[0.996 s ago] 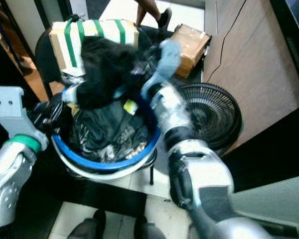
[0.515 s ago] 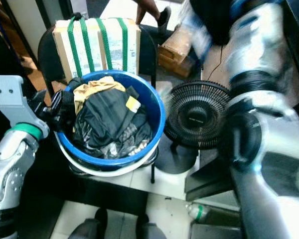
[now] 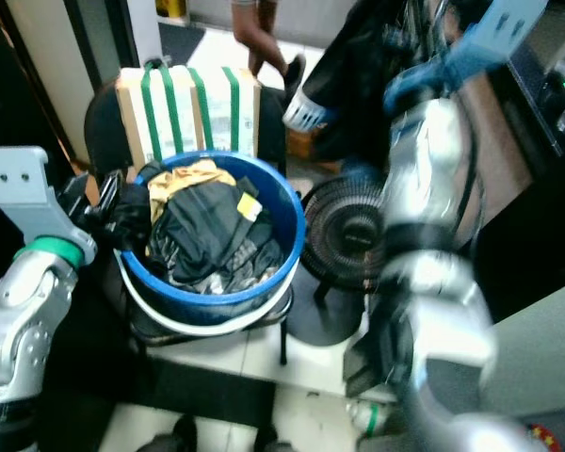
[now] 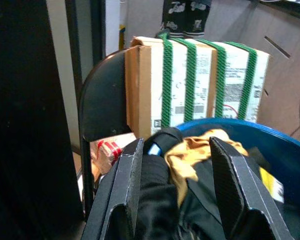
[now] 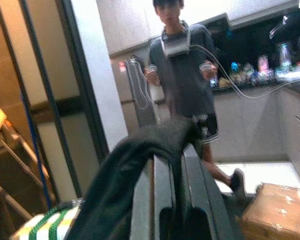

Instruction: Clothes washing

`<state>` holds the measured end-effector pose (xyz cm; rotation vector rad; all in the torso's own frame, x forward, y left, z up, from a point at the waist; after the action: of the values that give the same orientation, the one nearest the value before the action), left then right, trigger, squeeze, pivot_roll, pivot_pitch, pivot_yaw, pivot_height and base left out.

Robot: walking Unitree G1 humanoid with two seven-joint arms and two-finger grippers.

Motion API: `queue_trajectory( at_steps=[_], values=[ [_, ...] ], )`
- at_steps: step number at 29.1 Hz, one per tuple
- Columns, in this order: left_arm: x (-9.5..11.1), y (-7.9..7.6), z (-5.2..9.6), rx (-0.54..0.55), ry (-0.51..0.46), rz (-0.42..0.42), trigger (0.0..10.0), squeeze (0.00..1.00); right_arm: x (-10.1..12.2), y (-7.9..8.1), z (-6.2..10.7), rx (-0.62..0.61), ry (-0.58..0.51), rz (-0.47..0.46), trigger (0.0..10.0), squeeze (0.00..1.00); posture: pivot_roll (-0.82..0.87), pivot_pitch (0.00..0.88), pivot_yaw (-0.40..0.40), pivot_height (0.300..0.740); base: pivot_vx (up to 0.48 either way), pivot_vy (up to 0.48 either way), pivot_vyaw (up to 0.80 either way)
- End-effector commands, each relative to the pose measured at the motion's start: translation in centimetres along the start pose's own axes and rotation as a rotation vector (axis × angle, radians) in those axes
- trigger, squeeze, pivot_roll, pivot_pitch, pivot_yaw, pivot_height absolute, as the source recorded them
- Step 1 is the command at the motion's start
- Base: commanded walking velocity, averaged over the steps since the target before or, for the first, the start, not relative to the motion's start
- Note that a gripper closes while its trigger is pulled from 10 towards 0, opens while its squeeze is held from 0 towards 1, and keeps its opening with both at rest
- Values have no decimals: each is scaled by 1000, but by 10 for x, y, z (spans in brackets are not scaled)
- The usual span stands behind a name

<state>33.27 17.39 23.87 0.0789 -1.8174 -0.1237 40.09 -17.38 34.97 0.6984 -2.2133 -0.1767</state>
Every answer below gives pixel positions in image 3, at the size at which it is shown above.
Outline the dark crumpled clothes pile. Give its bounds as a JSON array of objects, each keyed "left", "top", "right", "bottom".
[{"left": 143, "top": 179, "right": 285, "bottom": 295}]

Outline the black floor mat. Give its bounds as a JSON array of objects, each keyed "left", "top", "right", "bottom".
[{"left": 38, "top": 348, "right": 274, "bottom": 429}]

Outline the small yellow tag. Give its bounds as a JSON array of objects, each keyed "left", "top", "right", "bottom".
[{"left": 236, "top": 193, "right": 265, "bottom": 222}]

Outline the black robot foot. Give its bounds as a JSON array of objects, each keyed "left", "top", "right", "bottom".
[
  {"left": 252, "top": 426, "right": 298, "bottom": 452},
  {"left": 137, "top": 414, "right": 199, "bottom": 452}
]

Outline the black floor fan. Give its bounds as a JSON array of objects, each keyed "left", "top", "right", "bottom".
[{"left": 287, "top": 169, "right": 392, "bottom": 347}]

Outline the blue plastic bucket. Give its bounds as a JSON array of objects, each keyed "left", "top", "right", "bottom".
[{"left": 116, "top": 151, "right": 307, "bottom": 337}]

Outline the yellow garment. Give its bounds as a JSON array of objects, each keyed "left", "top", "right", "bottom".
[{"left": 148, "top": 158, "right": 238, "bottom": 222}]

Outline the black left robot foot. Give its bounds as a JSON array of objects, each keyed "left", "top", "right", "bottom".
[{"left": 137, "top": 414, "right": 199, "bottom": 452}]

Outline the white bottle with green band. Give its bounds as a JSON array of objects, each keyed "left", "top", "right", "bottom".
[{"left": 347, "top": 400, "right": 392, "bottom": 439}]

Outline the black slanted panel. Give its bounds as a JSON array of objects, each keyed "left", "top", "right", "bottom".
[{"left": 344, "top": 330, "right": 392, "bottom": 401}]

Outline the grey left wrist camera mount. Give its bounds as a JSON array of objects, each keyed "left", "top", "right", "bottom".
[{"left": 0, "top": 146, "right": 98, "bottom": 266}]

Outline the brown wooden crate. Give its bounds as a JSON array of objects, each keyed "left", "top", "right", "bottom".
[{"left": 284, "top": 122, "right": 331, "bottom": 161}]

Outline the cardboard box with green straps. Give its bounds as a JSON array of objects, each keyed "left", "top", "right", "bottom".
[{"left": 115, "top": 62, "right": 263, "bottom": 170}]

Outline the black right robot foot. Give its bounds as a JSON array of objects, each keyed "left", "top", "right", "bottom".
[{"left": 252, "top": 426, "right": 298, "bottom": 452}]

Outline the black garment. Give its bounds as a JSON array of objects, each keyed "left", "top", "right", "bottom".
[{"left": 282, "top": 0, "right": 500, "bottom": 170}]

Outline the person's leg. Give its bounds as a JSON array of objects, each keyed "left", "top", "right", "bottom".
[{"left": 232, "top": 0, "right": 307, "bottom": 100}]

